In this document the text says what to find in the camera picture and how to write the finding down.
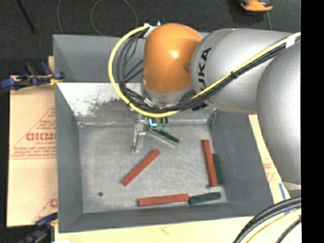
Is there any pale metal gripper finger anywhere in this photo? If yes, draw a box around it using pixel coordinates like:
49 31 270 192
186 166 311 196
138 126 147 153
130 125 140 154

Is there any red-brown flat block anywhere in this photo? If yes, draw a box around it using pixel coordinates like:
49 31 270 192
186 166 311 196
138 193 190 207
201 139 219 188
120 149 161 187

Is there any dark green flat block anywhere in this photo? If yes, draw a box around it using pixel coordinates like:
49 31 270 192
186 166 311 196
188 192 222 206
148 127 180 145
212 153 224 186

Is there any grey metal bin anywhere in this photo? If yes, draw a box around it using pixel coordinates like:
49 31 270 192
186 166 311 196
52 33 275 232

